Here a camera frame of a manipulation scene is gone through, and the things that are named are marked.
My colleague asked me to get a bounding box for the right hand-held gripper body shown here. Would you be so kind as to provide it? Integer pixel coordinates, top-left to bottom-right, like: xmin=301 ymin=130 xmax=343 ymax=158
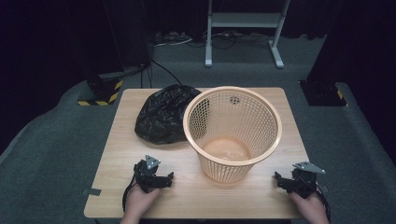
xmin=281 ymin=161 xmax=327 ymax=200

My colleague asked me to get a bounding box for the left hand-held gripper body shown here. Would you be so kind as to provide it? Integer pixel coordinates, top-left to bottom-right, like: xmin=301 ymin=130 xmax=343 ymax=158
xmin=133 ymin=154 xmax=171 ymax=194

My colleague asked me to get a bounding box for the black plastic garbage bag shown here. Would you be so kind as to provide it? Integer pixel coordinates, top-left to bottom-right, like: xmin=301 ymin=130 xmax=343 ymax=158
xmin=134 ymin=83 xmax=203 ymax=146

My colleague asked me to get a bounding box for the orange plastic mesh basket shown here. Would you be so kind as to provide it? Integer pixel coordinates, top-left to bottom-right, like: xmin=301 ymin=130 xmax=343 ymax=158
xmin=182 ymin=86 xmax=283 ymax=185

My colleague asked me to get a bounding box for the person's left hand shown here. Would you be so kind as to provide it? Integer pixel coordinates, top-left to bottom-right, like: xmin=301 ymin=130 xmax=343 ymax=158
xmin=122 ymin=184 xmax=162 ymax=220

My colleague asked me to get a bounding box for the person's right hand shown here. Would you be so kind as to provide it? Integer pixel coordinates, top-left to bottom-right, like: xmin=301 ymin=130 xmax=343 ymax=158
xmin=289 ymin=190 xmax=329 ymax=222

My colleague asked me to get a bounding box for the grey tape strip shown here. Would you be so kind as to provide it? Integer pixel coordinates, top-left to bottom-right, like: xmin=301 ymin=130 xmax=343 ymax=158
xmin=81 ymin=187 xmax=103 ymax=197

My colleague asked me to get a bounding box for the black striped stand base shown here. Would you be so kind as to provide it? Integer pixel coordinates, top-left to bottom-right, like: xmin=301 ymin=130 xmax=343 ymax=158
xmin=77 ymin=73 xmax=124 ymax=107

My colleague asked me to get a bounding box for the white metal stand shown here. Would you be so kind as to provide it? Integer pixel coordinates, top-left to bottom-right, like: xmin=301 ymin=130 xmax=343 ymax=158
xmin=204 ymin=0 xmax=292 ymax=70

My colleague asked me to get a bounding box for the left hand-held gripper cable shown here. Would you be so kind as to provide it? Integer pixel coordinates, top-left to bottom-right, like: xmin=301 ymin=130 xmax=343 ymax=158
xmin=121 ymin=174 xmax=138 ymax=213

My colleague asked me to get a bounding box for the hand-held gripper cable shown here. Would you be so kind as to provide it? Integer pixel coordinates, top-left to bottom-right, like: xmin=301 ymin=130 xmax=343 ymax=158
xmin=121 ymin=174 xmax=138 ymax=213
xmin=313 ymin=182 xmax=332 ymax=222

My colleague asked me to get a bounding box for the right hand-held gripper cable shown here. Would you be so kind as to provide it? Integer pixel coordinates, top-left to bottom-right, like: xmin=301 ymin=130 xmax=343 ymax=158
xmin=313 ymin=182 xmax=332 ymax=222

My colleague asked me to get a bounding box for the black floor cable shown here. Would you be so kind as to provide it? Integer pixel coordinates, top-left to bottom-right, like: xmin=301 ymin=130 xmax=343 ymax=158
xmin=139 ymin=59 xmax=185 ymax=90

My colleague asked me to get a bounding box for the bundle of floor cables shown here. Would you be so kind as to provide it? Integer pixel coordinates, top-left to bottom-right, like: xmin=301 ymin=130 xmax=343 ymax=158
xmin=153 ymin=30 xmax=273 ymax=50

